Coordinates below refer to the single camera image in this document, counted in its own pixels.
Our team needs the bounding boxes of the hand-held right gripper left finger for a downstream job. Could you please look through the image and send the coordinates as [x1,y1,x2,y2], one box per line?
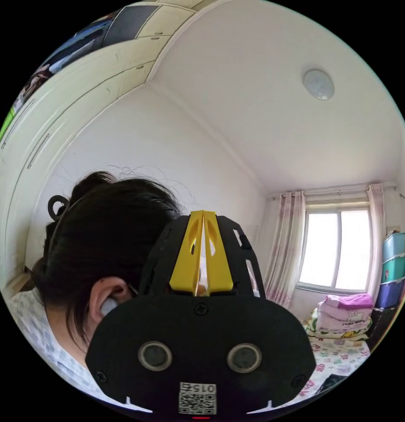
[169,211,203,295]

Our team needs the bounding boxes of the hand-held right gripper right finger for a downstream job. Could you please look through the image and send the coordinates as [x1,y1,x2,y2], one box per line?
[202,211,235,295]

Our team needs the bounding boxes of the black short sleeve shirt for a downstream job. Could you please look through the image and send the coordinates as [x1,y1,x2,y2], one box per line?
[315,373,351,396]

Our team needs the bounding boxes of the pink flowered curtain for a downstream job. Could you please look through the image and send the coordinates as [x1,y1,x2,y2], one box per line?
[366,183,388,299]
[264,190,307,310]

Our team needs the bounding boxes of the person's body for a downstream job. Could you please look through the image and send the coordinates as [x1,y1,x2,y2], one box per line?
[6,171,190,408]

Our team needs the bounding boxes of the window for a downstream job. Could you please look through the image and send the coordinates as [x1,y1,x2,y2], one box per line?
[295,205,375,295]

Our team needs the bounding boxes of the pile of folded blankets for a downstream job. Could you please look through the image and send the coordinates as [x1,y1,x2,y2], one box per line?
[303,292,375,341]

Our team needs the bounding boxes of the curtain rod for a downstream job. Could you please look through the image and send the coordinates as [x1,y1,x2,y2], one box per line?
[271,184,398,200]

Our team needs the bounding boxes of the bed with printed sheet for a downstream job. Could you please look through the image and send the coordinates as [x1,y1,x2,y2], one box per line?
[296,335,372,398]

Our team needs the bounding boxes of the stack of plastic storage boxes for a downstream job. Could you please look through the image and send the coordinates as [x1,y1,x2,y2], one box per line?
[375,230,405,310]

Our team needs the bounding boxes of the cream cupboard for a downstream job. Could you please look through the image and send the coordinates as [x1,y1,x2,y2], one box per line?
[0,0,205,291]

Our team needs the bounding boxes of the round ceiling lamp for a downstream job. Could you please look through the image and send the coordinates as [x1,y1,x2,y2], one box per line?
[302,68,336,101]

